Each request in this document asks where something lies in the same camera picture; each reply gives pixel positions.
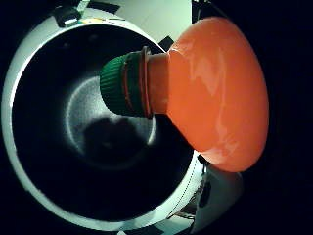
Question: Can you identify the small black device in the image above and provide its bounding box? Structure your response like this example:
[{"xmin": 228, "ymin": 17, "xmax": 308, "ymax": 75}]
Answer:
[{"xmin": 53, "ymin": 5, "xmax": 82, "ymax": 28}]

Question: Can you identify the large dark bowl white rim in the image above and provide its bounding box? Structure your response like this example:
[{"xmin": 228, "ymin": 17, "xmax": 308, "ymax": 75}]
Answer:
[{"xmin": 0, "ymin": 16, "xmax": 206, "ymax": 232}]

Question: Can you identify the orange bottle with green cap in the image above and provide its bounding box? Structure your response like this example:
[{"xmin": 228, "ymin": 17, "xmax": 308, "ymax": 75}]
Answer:
[{"xmin": 99, "ymin": 16, "xmax": 270, "ymax": 173}]

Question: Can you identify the white rounded object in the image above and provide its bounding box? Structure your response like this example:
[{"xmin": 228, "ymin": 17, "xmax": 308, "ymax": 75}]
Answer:
[{"xmin": 190, "ymin": 163, "xmax": 245, "ymax": 234}]

